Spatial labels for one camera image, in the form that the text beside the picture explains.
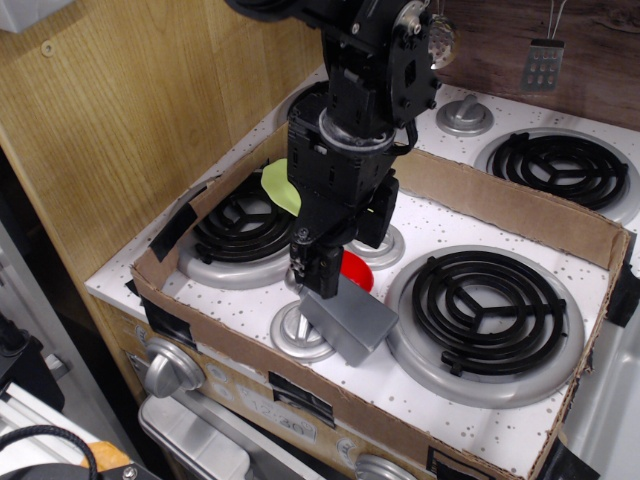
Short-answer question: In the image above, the hanging silver slotted spoon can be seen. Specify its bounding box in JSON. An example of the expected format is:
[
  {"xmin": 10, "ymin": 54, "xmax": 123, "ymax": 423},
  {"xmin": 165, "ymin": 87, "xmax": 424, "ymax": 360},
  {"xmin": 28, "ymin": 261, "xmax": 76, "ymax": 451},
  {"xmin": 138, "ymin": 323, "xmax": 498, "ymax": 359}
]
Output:
[{"xmin": 429, "ymin": 0, "xmax": 459, "ymax": 70}]

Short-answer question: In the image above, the silver oven front knob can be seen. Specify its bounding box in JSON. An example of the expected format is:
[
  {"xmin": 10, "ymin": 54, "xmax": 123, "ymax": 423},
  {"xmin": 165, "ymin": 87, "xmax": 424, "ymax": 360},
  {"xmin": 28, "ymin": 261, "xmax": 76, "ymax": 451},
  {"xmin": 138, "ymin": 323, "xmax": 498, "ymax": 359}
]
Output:
[{"xmin": 144, "ymin": 337, "xmax": 205, "ymax": 398}]

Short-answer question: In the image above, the front left black burner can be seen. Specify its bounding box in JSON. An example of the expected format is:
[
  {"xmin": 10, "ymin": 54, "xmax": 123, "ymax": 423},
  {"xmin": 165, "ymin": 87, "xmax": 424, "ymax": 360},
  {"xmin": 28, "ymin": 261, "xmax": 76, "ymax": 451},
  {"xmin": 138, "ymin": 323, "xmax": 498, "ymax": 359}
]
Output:
[{"xmin": 194, "ymin": 173, "xmax": 294, "ymax": 264}]

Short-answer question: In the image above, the red white toy sushi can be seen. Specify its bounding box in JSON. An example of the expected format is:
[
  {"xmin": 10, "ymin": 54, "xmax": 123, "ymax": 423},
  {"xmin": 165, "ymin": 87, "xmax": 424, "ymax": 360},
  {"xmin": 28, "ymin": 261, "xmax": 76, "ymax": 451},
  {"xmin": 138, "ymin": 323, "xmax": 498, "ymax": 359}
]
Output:
[{"xmin": 340, "ymin": 250, "xmax": 374, "ymax": 293}]

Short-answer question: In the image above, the silver oven door handle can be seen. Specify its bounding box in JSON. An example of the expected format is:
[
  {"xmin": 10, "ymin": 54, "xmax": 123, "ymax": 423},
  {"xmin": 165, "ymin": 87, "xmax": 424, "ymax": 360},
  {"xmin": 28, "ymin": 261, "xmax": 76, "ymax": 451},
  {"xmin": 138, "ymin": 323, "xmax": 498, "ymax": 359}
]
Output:
[{"xmin": 138, "ymin": 395, "xmax": 322, "ymax": 479}]

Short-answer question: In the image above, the silver knob stovetop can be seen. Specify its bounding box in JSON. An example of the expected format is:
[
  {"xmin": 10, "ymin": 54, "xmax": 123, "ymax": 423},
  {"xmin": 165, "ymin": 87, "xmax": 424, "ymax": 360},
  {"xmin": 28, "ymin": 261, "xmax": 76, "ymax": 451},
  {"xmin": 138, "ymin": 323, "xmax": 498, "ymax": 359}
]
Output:
[
  {"xmin": 346, "ymin": 225, "xmax": 405, "ymax": 271},
  {"xmin": 270, "ymin": 301, "xmax": 335, "ymax": 363},
  {"xmin": 436, "ymin": 94, "xmax": 494, "ymax": 137}
]

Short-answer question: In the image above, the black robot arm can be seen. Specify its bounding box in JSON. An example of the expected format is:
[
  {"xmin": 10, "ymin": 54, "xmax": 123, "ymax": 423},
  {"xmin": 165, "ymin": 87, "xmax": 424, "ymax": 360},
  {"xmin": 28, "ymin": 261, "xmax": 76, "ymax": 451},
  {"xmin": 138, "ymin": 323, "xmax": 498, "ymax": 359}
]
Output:
[{"xmin": 232, "ymin": 1, "xmax": 440, "ymax": 298}]

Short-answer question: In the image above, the oven clock display sticker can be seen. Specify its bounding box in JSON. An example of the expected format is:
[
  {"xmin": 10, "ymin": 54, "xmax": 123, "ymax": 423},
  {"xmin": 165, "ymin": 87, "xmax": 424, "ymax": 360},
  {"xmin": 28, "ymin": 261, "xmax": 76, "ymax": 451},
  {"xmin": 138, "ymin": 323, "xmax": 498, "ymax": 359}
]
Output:
[{"xmin": 237, "ymin": 386, "xmax": 317, "ymax": 444}]

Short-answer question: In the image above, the silver knob front stovetop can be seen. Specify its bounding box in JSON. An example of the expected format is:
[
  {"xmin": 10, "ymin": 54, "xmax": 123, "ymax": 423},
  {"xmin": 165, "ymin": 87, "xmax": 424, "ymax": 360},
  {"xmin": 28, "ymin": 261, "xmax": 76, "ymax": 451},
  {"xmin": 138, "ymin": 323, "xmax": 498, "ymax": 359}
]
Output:
[{"xmin": 270, "ymin": 301, "xmax": 335, "ymax": 363}]

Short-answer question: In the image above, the grey pepper shaker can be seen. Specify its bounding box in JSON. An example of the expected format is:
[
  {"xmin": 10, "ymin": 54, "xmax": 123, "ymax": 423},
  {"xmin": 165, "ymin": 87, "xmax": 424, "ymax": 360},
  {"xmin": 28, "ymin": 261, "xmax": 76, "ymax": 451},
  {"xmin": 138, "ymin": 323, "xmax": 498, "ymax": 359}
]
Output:
[{"xmin": 285, "ymin": 268, "xmax": 399, "ymax": 367}]

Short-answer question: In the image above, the black burner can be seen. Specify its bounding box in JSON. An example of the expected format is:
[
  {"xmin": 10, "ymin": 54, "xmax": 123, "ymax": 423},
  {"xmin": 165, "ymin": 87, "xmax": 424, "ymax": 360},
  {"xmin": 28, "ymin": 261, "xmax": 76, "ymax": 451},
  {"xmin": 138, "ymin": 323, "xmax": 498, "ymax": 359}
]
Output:
[
  {"xmin": 194, "ymin": 173, "xmax": 294, "ymax": 264},
  {"xmin": 410, "ymin": 250, "xmax": 568, "ymax": 377},
  {"xmin": 485, "ymin": 132, "xmax": 630, "ymax": 210}
]

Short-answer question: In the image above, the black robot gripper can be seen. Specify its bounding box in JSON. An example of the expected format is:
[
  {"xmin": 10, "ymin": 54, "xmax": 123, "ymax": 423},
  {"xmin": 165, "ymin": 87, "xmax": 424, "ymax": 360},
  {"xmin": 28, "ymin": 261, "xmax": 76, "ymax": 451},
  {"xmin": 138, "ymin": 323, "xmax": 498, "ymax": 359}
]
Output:
[{"xmin": 287, "ymin": 92, "xmax": 399, "ymax": 299}]

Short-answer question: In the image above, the light green plastic plate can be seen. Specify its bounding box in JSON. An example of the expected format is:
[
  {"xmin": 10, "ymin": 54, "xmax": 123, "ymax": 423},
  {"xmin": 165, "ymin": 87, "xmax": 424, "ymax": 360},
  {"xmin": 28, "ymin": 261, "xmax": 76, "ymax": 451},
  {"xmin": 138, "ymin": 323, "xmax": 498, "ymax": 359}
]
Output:
[{"xmin": 261, "ymin": 158, "xmax": 301, "ymax": 217}]

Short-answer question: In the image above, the hanging silver spatula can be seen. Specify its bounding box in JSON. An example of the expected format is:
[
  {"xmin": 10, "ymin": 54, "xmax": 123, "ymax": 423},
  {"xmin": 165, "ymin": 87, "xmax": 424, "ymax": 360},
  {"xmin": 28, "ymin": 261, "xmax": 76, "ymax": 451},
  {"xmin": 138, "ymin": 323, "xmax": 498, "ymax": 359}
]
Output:
[{"xmin": 519, "ymin": 0, "xmax": 567, "ymax": 94}]

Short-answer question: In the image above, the silver knob back stovetop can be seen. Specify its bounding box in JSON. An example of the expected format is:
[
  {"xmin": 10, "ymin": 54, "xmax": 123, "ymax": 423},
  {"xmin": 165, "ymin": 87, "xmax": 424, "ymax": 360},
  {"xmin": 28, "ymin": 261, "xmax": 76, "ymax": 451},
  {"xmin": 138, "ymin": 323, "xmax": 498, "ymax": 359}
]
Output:
[{"xmin": 436, "ymin": 94, "xmax": 494, "ymax": 137}]

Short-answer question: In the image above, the brown cardboard box frame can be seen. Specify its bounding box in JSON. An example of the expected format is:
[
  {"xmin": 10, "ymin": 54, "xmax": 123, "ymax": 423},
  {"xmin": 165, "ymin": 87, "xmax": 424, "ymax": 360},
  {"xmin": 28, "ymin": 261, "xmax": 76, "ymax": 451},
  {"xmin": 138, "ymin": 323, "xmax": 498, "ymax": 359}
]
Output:
[{"xmin": 132, "ymin": 150, "xmax": 639, "ymax": 479}]

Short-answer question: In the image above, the silver knob centre stovetop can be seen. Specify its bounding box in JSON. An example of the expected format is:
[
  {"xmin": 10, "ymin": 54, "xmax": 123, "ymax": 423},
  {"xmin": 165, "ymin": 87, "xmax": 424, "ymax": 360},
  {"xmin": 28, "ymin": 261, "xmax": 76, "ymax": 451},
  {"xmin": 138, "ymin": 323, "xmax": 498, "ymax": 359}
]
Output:
[{"xmin": 346, "ymin": 225, "xmax": 405, "ymax": 271}]

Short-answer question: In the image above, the black braided cable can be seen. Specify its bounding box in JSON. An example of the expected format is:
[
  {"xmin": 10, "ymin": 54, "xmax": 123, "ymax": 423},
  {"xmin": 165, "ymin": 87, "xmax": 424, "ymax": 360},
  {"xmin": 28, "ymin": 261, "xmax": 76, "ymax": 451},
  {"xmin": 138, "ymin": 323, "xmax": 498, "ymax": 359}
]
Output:
[{"xmin": 0, "ymin": 425, "xmax": 99, "ymax": 480}]

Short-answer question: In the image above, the back right black burner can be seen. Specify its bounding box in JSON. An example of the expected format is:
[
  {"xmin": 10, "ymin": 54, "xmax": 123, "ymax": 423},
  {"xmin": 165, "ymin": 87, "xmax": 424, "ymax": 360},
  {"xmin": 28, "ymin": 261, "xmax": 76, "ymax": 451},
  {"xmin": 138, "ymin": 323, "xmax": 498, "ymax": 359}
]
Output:
[{"xmin": 485, "ymin": 132, "xmax": 630, "ymax": 210}]

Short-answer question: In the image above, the silver oven knob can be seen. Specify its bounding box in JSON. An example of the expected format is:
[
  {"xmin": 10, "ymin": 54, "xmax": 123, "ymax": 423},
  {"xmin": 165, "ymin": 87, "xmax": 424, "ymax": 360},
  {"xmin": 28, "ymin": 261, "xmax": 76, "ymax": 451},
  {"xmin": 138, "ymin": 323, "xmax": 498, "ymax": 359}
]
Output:
[
  {"xmin": 354, "ymin": 454, "xmax": 416, "ymax": 480},
  {"xmin": 144, "ymin": 337, "xmax": 205, "ymax": 398}
]

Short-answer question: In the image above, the silver oven knob bottom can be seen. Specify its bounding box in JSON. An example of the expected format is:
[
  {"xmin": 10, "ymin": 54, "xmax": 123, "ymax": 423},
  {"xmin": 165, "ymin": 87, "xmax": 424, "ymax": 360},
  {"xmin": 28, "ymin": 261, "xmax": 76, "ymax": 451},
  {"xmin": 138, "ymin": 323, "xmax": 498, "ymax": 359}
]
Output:
[{"xmin": 354, "ymin": 454, "xmax": 416, "ymax": 480}]

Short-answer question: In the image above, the front right black burner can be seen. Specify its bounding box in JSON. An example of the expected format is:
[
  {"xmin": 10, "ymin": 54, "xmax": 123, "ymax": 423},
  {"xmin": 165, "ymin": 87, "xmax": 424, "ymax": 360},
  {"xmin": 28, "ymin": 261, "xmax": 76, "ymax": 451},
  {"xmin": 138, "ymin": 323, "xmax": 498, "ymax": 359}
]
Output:
[{"xmin": 410, "ymin": 250, "xmax": 568, "ymax": 377}]

